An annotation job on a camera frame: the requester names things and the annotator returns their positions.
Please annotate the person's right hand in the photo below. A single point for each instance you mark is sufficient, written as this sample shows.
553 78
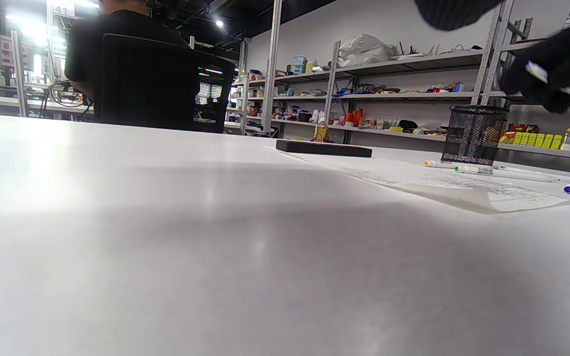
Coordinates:
567 54

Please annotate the person's left hand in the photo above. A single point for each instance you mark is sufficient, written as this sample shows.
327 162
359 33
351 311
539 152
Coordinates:
453 12

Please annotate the green-capped white mechanical pencil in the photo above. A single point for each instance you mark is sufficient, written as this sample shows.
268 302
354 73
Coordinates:
522 175

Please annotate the yellow-capped white mechanical pencil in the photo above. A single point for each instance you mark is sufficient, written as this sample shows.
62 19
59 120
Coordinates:
436 163

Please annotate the metal storage shelving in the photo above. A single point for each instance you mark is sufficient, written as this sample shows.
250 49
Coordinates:
428 60

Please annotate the red box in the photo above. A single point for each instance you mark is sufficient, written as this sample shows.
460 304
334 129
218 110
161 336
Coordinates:
520 128

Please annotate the row of yellow boxes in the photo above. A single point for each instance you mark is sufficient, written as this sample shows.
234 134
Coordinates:
537 140

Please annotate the white plastic bag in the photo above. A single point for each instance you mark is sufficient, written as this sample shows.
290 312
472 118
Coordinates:
366 50

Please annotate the black mesh pen holder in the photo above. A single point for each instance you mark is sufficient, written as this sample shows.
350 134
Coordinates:
473 138

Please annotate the small blue basket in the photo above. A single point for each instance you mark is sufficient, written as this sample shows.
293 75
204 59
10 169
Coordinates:
300 65

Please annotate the lined white paper sheet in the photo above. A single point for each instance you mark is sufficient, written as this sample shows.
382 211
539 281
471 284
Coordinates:
453 187

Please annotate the yellow drink bottle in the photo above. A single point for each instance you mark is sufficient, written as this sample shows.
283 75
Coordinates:
321 133

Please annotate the black rectangular block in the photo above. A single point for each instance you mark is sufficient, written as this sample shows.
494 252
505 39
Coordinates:
323 148

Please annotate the black mesh office chair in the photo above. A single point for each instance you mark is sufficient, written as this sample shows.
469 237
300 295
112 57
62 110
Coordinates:
161 89

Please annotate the white office desk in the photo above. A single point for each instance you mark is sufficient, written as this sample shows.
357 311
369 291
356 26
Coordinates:
27 103

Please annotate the aluminium frame post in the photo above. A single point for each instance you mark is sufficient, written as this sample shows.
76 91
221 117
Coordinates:
271 64

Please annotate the thin aluminium post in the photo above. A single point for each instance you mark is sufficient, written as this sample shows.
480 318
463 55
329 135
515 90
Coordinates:
19 71

